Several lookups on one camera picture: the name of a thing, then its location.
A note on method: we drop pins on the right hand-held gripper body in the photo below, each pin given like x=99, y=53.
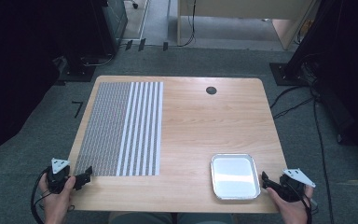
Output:
x=293, y=185

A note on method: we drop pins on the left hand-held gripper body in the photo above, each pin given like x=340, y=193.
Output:
x=58, y=178

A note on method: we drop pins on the person's right hand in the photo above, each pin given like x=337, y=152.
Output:
x=289, y=210

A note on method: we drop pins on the person's left hand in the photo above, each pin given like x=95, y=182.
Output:
x=57, y=203

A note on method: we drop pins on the silver metal tray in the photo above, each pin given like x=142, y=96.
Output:
x=235, y=176

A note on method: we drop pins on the grey striped woven placemat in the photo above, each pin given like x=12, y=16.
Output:
x=118, y=130

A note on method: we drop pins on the black stand base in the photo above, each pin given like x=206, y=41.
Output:
x=77, y=73
x=284, y=76

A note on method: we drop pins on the dark cabinet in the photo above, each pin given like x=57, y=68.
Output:
x=115, y=21

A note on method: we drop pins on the light wooden desk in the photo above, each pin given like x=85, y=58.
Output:
x=245, y=7

